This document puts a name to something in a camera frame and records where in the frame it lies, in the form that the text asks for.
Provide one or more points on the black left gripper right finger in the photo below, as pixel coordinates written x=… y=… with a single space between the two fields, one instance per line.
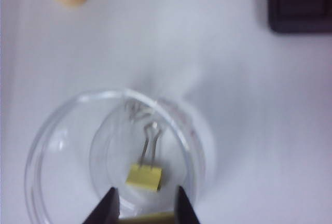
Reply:
x=185 y=211

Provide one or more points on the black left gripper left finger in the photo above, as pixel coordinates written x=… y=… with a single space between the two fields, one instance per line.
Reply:
x=106 y=211

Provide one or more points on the yellow binder clip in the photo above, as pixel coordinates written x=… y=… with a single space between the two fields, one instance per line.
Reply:
x=147 y=218
x=144 y=177

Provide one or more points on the clear plastic labelled jar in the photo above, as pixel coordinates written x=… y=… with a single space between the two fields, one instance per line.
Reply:
x=64 y=143

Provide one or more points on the white raised desk board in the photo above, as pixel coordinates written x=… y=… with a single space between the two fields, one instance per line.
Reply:
x=233 y=78

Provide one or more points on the black computer keyboard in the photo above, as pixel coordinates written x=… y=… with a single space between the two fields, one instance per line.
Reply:
x=301 y=1

